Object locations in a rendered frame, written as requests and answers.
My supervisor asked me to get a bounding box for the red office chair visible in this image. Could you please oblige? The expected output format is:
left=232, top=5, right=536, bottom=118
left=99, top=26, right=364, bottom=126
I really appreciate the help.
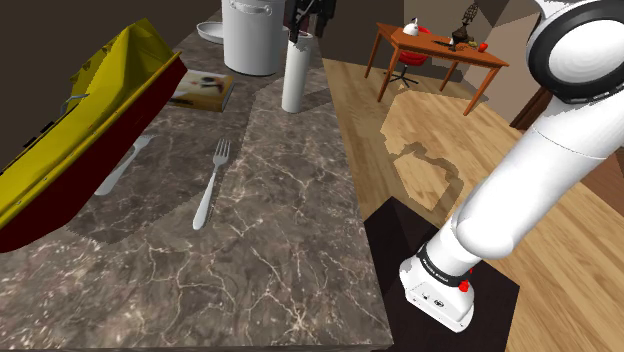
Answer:
left=382, top=26, right=434, bottom=90

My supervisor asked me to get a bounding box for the white plate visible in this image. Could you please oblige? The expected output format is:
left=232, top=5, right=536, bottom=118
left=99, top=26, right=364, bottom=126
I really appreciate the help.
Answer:
left=195, top=20, right=226, bottom=46

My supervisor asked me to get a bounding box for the tall white cylinder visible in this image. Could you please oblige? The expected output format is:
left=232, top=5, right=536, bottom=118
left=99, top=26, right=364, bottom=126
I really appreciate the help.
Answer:
left=281, top=30, right=314, bottom=115

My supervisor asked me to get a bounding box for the silver fork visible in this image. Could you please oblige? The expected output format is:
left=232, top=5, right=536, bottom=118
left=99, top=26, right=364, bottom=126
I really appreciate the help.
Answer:
left=191, top=138, right=232, bottom=232
left=93, top=133, right=157, bottom=198

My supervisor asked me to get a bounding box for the book with pale cover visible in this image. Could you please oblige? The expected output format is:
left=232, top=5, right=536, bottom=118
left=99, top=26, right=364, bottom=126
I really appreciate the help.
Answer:
left=167, top=69, right=237, bottom=114

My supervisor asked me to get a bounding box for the yellow and dark red boat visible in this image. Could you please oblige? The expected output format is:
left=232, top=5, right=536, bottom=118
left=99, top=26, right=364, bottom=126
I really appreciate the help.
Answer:
left=0, top=17, right=189, bottom=254

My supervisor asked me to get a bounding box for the dark robot stand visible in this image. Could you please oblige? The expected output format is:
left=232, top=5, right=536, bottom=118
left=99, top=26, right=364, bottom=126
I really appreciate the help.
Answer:
left=362, top=196, right=521, bottom=352

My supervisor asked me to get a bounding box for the brown wooden desk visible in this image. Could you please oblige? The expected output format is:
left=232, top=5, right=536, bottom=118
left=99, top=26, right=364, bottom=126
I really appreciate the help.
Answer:
left=363, top=2, right=511, bottom=118

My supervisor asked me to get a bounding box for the large white pot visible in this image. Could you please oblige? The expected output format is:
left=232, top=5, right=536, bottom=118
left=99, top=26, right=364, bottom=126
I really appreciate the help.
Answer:
left=221, top=0, right=289, bottom=78

